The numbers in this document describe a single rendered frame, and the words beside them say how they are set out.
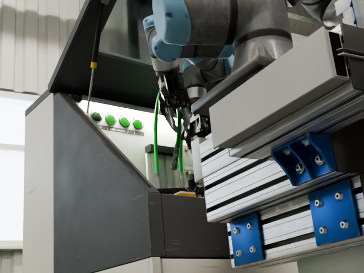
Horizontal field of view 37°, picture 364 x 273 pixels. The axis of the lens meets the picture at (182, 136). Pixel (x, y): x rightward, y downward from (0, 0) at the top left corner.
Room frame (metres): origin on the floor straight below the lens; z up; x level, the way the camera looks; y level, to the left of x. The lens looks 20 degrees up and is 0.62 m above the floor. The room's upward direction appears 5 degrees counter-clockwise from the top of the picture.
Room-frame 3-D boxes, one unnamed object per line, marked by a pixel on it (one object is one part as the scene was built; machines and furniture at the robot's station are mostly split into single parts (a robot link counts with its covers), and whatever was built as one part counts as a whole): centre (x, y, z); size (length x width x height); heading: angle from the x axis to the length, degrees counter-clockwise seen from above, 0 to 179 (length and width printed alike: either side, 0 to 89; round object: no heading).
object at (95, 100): (1.94, 0.14, 1.43); 0.54 x 0.03 x 0.02; 128
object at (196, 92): (1.68, -0.06, 1.36); 0.08 x 0.08 x 0.05
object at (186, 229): (1.54, -0.17, 0.87); 0.62 x 0.04 x 0.16; 128
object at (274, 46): (0.95, -0.17, 1.09); 0.15 x 0.15 x 0.10
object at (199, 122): (1.67, -0.06, 1.28); 0.09 x 0.08 x 0.12; 38
